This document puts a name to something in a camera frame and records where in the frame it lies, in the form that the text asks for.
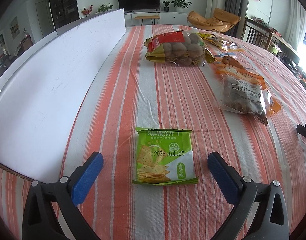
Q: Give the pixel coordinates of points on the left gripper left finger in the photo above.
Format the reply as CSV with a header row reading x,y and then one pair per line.
x,y
73,190

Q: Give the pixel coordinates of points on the green plant left of tv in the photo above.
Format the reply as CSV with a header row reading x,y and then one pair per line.
x,y
105,7

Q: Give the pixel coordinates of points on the red flower vase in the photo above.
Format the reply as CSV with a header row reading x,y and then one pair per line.
x,y
87,11

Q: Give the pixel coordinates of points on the orange clear brown snack bag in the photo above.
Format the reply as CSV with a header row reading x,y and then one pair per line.
x,y
242,90

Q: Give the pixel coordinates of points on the grey curtain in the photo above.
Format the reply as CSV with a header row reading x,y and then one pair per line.
x,y
237,7

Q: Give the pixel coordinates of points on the yellow snack bag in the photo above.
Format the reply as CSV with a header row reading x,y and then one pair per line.
x,y
220,42

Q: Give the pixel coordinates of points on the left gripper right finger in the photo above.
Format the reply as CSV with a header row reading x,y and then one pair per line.
x,y
237,190

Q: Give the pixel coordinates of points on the dark glass display cabinet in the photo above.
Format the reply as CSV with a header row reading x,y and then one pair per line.
x,y
63,12

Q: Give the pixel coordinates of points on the dark wooden chair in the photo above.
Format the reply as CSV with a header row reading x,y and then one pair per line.
x,y
256,34

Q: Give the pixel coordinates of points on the green cracker packet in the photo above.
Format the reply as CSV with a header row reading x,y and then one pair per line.
x,y
164,157

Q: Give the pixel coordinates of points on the small wooden bench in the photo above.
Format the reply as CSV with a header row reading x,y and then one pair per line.
x,y
153,19

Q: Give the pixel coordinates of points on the cluttered side table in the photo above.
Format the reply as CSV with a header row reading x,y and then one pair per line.
x,y
287,54

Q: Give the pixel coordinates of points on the red gold mushroom snack bag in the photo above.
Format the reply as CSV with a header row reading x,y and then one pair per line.
x,y
180,48

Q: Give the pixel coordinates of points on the white cardboard box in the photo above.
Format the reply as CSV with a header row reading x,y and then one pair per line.
x,y
41,93

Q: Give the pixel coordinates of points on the green potted plant right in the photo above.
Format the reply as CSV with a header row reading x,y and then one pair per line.
x,y
180,5

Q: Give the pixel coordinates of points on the small potted plant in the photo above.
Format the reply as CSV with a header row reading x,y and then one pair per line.
x,y
166,5

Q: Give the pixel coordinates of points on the black television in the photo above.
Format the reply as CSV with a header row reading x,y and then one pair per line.
x,y
135,5

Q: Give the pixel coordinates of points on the framed wall painting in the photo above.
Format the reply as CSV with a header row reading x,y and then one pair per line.
x,y
14,28

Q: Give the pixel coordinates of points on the orange lounge chair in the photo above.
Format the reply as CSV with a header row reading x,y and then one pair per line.
x,y
221,21

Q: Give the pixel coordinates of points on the white tv cabinet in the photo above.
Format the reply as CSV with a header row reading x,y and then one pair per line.
x,y
166,17

